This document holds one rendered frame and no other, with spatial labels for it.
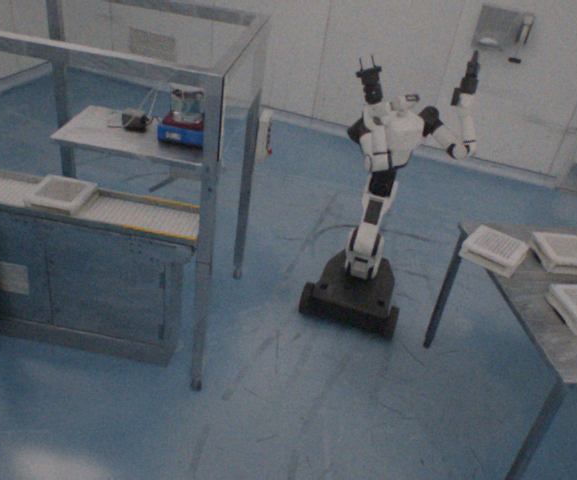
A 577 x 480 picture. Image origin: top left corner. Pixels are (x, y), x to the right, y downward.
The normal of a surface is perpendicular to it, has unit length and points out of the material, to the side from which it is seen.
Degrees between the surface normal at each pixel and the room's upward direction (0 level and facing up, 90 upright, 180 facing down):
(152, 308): 90
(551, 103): 90
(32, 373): 0
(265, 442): 0
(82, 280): 90
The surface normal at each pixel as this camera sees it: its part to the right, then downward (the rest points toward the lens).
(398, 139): 0.47, 0.52
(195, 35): -0.32, 0.48
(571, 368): 0.13, -0.83
